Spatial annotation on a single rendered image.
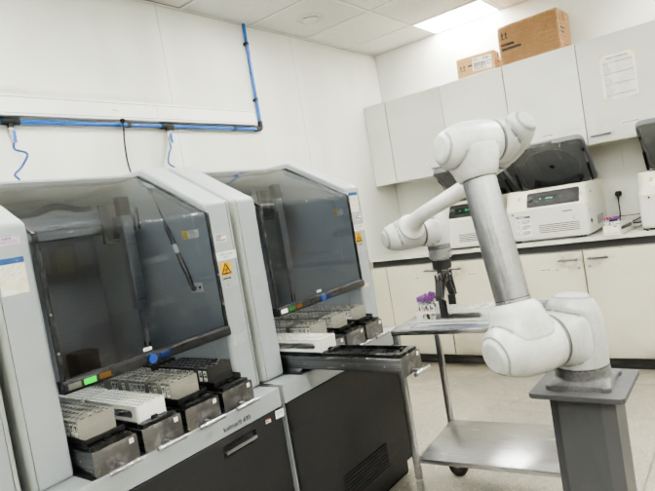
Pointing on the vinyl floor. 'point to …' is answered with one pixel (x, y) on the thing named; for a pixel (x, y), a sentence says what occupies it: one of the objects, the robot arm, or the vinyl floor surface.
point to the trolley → (537, 435)
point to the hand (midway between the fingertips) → (448, 309)
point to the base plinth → (485, 363)
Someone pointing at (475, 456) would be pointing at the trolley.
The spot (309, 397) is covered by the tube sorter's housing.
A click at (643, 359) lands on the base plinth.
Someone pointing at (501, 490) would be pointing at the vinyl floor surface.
